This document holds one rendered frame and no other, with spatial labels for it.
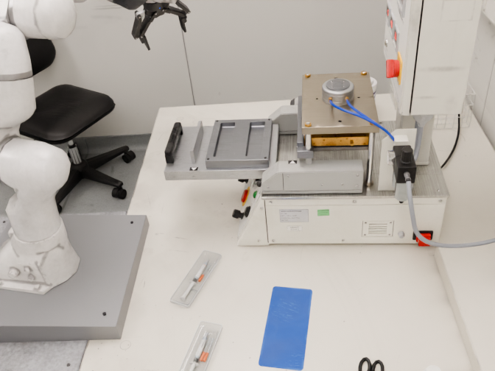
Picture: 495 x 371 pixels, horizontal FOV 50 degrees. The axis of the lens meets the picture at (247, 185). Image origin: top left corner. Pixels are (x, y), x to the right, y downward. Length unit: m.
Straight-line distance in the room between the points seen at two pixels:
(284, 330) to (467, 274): 0.46
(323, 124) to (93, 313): 0.70
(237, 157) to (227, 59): 1.64
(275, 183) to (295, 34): 1.68
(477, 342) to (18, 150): 1.05
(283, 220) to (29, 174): 0.63
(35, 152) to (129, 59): 1.90
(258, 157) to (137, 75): 1.81
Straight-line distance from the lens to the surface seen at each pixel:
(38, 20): 1.21
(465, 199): 1.67
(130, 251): 1.48
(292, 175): 1.32
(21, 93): 1.21
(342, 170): 1.32
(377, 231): 1.44
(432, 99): 1.23
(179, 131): 1.52
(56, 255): 1.41
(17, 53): 1.20
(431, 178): 1.43
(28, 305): 1.43
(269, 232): 1.44
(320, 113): 1.32
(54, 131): 2.74
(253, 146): 1.45
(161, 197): 1.70
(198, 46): 2.97
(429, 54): 1.18
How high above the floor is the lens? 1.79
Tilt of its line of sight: 38 degrees down
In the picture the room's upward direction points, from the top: 6 degrees counter-clockwise
